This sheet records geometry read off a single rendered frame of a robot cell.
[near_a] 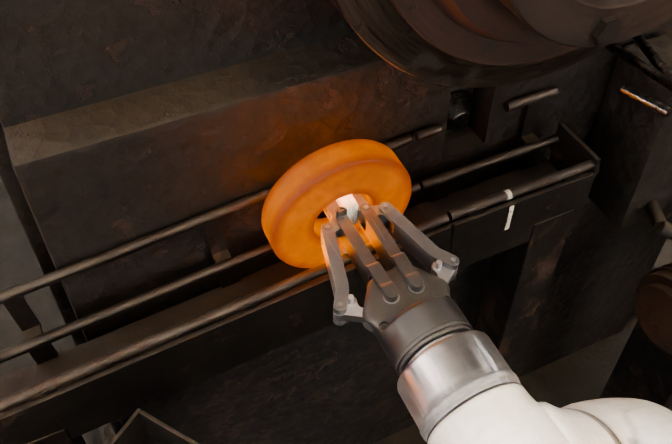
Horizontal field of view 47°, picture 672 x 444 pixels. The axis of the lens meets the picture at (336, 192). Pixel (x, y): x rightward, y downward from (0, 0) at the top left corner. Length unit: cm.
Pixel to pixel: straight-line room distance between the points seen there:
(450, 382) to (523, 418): 6
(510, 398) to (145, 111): 41
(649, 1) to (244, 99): 36
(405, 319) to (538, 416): 13
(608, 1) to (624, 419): 34
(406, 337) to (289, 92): 27
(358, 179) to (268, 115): 11
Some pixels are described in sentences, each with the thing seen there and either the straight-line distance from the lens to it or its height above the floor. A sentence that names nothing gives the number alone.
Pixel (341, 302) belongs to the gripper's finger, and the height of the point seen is 79.
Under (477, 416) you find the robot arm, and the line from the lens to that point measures 60.
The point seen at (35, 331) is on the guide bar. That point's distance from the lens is 86.
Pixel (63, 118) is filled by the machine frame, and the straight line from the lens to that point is 76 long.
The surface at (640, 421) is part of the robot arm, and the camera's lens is 71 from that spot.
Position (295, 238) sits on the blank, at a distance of 76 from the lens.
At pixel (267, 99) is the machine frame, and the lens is 75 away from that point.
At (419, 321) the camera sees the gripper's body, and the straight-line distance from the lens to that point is 64.
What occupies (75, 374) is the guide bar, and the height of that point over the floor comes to 68.
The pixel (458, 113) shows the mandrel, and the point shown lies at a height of 75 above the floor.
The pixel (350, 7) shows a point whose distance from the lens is 60.
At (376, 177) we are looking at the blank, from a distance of 75.
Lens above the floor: 134
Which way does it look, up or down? 46 degrees down
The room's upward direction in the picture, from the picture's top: straight up
